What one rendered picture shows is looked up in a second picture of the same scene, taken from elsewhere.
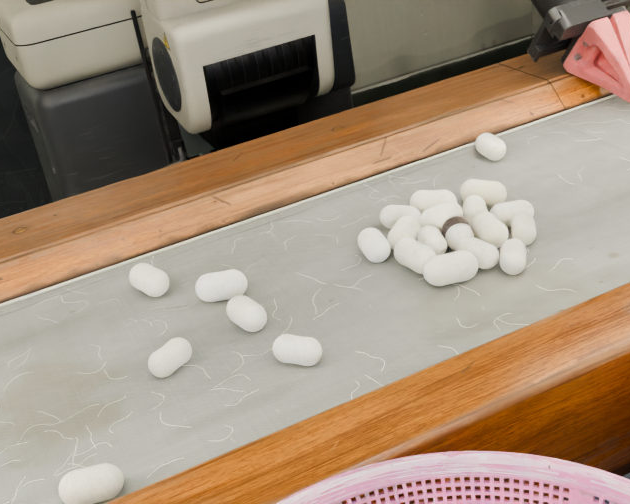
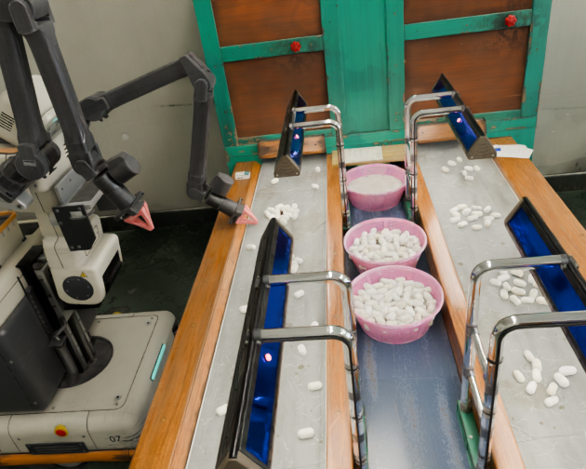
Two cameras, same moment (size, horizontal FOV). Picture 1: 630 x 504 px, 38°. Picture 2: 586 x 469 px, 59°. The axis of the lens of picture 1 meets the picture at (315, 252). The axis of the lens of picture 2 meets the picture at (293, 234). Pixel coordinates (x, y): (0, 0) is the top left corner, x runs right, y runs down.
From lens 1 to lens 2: 1.25 m
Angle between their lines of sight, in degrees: 53
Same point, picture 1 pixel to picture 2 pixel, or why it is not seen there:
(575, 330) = (334, 261)
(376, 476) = not seen: hidden behind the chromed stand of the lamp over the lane
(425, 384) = not seen: hidden behind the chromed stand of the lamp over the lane
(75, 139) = (17, 342)
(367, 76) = not seen: outside the picture
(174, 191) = (209, 294)
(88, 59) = (11, 305)
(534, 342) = (332, 265)
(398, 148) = (233, 258)
